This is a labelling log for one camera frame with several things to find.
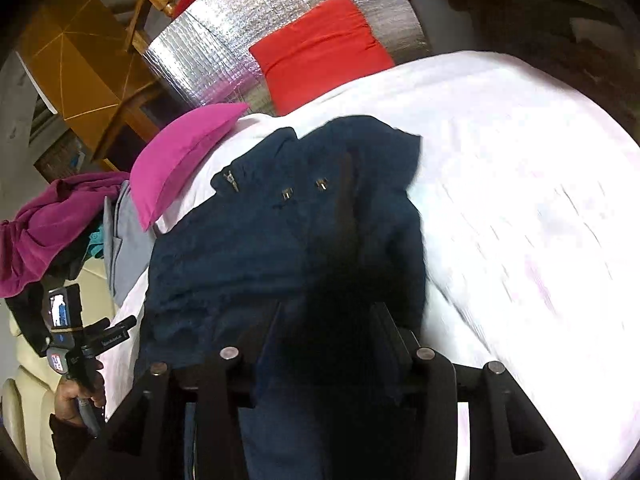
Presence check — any black garment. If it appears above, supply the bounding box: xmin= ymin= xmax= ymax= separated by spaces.
xmin=5 ymin=260 xmax=81 ymax=356

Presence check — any cream leather sofa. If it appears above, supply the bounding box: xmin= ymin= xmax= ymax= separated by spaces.
xmin=0 ymin=260 xmax=123 ymax=466

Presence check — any grey garment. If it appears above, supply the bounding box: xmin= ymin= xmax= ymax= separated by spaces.
xmin=102 ymin=180 xmax=156 ymax=306

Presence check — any magenta fleece garment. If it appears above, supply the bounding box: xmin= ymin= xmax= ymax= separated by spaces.
xmin=0 ymin=171 xmax=131 ymax=298

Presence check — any magenta pillow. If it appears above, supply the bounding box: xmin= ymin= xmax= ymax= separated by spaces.
xmin=130 ymin=102 xmax=251 ymax=233

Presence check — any white blanket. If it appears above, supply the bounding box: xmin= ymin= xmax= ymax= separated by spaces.
xmin=100 ymin=50 xmax=640 ymax=480

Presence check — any navy blue zip jacket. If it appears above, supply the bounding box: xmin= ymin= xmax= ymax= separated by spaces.
xmin=135 ymin=115 xmax=426 ymax=480

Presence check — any red pillow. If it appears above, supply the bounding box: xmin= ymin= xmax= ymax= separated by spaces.
xmin=248 ymin=0 xmax=396 ymax=117

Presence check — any person's left hand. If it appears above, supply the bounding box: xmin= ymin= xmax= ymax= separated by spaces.
xmin=54 ymin=370 xmax=107 ymax=428

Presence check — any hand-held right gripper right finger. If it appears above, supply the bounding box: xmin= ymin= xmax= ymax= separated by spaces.
xmin=370 ymin=302 xmax=583 ymax=480

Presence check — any silver foil insulation panel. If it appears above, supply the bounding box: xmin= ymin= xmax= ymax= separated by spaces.
xmin=142 ymin=0 xmax=433 ymax=111

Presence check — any teal garment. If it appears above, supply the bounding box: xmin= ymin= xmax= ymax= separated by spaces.
xmin=82 ymin=225 xmax=108 ymax=261

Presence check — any person's left forearm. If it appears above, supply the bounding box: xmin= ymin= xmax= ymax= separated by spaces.
xmin=49 ymin=412 xmax=108 ymax=480

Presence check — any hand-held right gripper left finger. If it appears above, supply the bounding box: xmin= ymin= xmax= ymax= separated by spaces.
xmin=67 ymin=300 xmax=283 ymax=480

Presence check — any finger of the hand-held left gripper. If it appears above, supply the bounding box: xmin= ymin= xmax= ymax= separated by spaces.
xmin=84 ymin=316 xmax=137 ymax=356

